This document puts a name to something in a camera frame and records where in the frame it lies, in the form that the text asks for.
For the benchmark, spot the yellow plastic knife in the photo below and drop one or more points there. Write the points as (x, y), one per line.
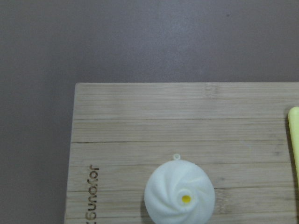
(293, 119)

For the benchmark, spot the bamboo cutting board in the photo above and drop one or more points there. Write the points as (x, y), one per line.
(237, 132)

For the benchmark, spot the white steamed bun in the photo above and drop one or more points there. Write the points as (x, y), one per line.
(179, 192)

